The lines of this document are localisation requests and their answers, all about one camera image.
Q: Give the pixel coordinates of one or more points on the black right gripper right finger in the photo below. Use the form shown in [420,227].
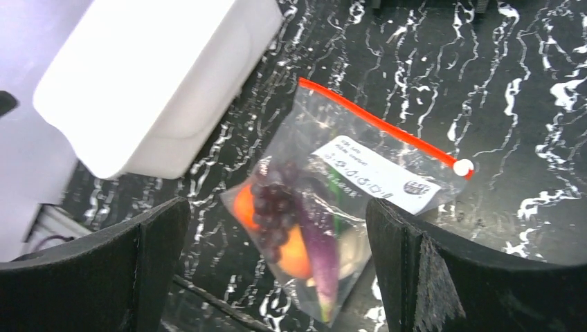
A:
[433,280]

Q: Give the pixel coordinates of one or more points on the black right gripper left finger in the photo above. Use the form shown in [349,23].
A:
[115,279]

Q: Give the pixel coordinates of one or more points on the white toy mushroom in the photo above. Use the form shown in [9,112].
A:
[354,252]

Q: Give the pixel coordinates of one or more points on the purple toy eggplant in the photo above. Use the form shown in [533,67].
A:
[318,233]

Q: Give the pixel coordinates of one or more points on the orange toy fruit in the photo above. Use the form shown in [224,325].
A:
[294,259]

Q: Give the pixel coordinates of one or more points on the orange toy tangerine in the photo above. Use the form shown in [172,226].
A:
[243,208]

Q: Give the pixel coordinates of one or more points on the clear zip top bag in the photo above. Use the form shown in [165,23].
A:
[374,160]

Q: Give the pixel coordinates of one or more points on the dark red grape bunch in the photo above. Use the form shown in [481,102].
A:
[273,205]

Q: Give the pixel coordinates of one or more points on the white plastic bin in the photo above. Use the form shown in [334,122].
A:
[138,86]

